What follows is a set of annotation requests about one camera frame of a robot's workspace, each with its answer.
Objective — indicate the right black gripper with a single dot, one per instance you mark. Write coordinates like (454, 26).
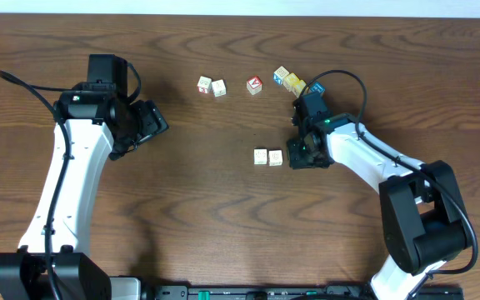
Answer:
(296, 159)

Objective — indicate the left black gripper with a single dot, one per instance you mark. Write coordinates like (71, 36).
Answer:
(152, 122)

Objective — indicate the white block soccer ball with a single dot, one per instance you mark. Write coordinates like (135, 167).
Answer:
(275, 158)

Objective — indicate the white block green Z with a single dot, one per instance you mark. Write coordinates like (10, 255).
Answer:
(260, 156)

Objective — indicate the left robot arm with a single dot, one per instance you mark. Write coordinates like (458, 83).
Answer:
(52, 261)

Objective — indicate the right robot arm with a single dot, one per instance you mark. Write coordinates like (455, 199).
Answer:
(424, 221)

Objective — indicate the blue top block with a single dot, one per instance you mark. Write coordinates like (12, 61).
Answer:
(317, 88)

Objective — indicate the yellow block right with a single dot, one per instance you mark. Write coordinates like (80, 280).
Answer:
(298, 87)

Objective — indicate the yellow block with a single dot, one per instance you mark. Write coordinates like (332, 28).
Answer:
(298, 87)
(289, 81)

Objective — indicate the yellow block left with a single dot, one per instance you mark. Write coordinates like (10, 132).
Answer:
(289, 81)

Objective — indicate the white block blue side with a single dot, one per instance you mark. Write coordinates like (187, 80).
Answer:
(279, 75)

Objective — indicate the white block red side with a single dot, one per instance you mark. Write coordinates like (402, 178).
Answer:
(204, 85)

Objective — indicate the red letter A block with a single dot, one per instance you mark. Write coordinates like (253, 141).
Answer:
(254, 85)

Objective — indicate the white block beside red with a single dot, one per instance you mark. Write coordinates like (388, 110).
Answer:
(219, 88)

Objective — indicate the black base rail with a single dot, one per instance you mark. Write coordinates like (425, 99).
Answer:
(177, 292)

